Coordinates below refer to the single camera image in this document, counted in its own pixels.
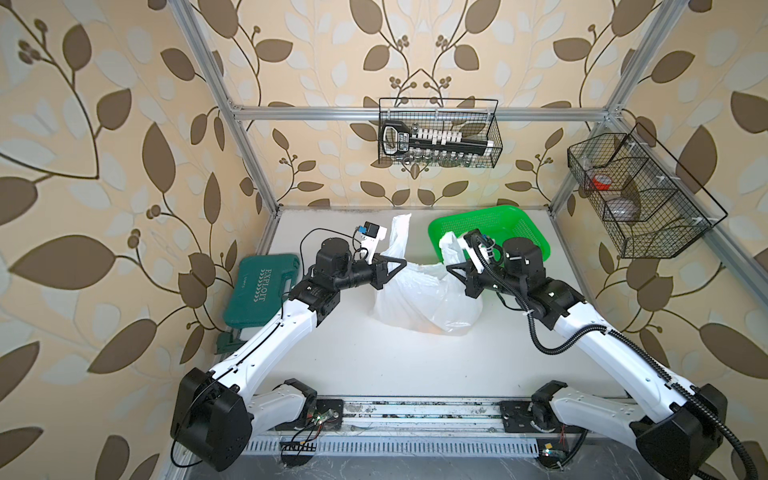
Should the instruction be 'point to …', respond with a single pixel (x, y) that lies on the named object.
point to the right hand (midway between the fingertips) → (449, 266)
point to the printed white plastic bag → (425, 298)
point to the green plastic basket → (496, 225)
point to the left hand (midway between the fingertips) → (400, 260)
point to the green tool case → (261, 285)
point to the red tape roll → (602, 182)
